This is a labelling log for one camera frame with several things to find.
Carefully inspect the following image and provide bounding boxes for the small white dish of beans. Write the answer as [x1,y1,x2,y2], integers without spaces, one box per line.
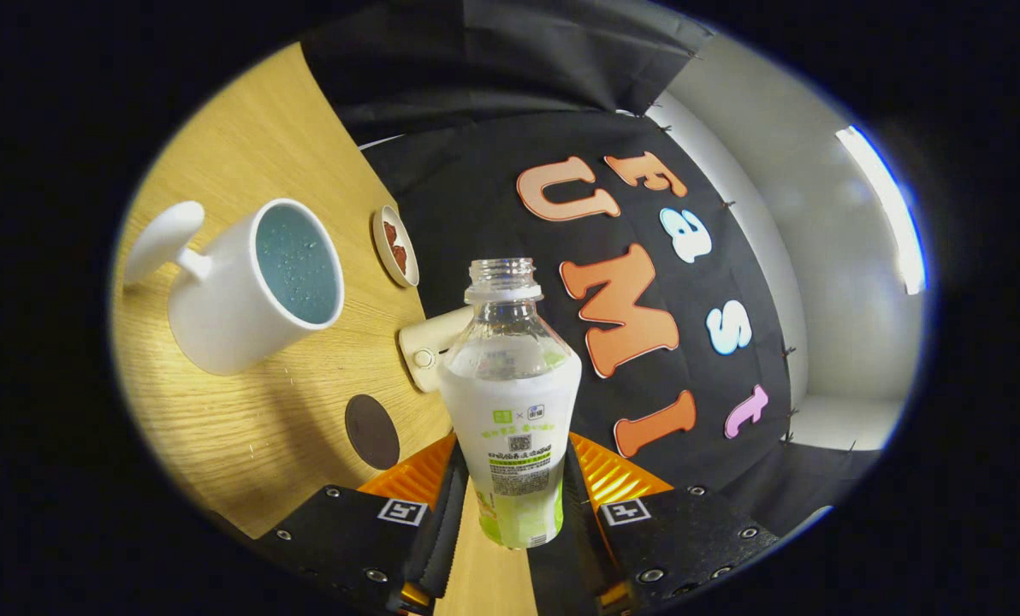
[372,205,420,288]

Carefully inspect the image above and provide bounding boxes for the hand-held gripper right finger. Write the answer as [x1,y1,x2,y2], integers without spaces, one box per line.
[561,432,780,613]

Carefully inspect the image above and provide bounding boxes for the wooden table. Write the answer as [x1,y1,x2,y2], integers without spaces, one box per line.
[110,43,538,616]

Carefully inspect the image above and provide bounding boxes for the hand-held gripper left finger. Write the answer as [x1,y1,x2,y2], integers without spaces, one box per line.
[253,432,470,615]

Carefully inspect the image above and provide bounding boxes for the clear juice bottle green label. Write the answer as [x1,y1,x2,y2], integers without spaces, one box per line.
[437,258,582,549]

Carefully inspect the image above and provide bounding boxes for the white cup with handle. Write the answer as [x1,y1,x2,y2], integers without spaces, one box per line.
[123,198,346,377]

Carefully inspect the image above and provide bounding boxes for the dark brown round coaster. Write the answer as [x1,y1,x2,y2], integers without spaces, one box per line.
[344,394,401,471]

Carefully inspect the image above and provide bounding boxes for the cream plastic dispenser box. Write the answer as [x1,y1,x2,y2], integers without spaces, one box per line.
[398,305,477,394]

